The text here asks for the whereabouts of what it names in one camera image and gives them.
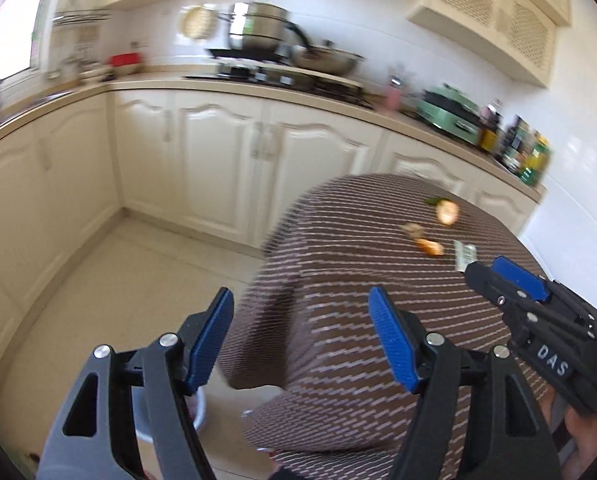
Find cream base cabinets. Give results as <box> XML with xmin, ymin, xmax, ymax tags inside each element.
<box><xmin>0</xmin><ymin>82</ymin><xmax>546</xmax><ymax>361</ymax></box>

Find green countertop cooker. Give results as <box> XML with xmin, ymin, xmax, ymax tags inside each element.
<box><xmin>414</xmin><ymin>85</ymin><xmax>481</xmax><ymax>146</ymax></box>

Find orange peel piece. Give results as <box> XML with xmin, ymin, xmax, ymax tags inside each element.
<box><xmin>415</xmin><ymin>237</ymin><xmax>445</xmax><ymax>257</ymax></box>

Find steel steamer pot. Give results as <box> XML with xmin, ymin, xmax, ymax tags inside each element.
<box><xmin>218</xmin><ymin>0</ymin><xmax>292</xmax><ymax>56</ymax></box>

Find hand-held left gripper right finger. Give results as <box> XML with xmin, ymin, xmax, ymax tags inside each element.
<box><xmin>368</xmin><ymin>286</ymin><xmax>561</xmax><ymax>480</ymax></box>

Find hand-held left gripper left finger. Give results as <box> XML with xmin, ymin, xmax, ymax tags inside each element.
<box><xmin>37</xmin><ymin>287</ymin><xmax>235</xmax><ymax>480</ymax></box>

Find red box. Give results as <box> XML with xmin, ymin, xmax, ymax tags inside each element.
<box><xmin>109</xmin><ymin>52</ymin><xmax>144</xmax><ymax>73</ymax></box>

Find person's right hand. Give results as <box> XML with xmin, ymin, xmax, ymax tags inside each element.
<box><xmin>541</xmin><ymin>390</ymin><xmax>597</xmax><ymax>466</ymax></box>

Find round bamboo strainer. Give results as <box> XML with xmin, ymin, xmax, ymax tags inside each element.
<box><xmin>181</xmin><ymin>4</ymin><xmax>216</xmax><ymax>40</ymax></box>

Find dark condiment bottles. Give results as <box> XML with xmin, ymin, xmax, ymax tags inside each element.
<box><xmin>501</xmin><ymin>115</ymin><xmax>529</xmax><ymax>171</ymax></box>

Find wall utensil rack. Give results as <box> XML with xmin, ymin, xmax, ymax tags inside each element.
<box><xmin>53</xmin><ymin>7</ymin><xmax>112</xmax><ymax>76</ymax></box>

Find brown patterned tablecloth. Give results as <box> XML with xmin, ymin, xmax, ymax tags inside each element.
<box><xmin>221</xmin><ymin>172</ymin><xmax>574</xmax><ymax>480</ymax></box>

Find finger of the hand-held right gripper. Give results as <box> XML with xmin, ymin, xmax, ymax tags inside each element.
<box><xmin>464</xmin><ymin>261</ymin><xmax>539</xmax><ymax>321</ymax></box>
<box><xmin>493</xmin><ymin>256</ymin><xmax>594</xmax><ymax>321</ymax></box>

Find pink bottle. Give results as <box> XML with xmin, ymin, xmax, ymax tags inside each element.
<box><xmin>383</xmin><ymin>62</ymin><xmax>414</xmax><ymax>111</ymax></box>

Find steel wok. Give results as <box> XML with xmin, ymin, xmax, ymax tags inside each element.
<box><xmin>288</xmin><ymin>42</ymin><xmax>364</xmax><ymax>76</ymax></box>

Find black gas stove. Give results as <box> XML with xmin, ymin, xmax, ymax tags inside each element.
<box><xmin>183</xmin><ymin>60</ymin><xmax>374</xmax><ymax>108</ymax></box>

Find kitchen window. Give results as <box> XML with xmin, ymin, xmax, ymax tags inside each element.
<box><xmin>0</xmin><ymin>0</ymin><xmax>54</xmax><ymax>96</ymax></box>

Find white trash bin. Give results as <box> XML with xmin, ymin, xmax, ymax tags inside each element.
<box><xmin>128</xmin><ymin>385</ymin><xmax>209</xmax><ymax>446</ymax></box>

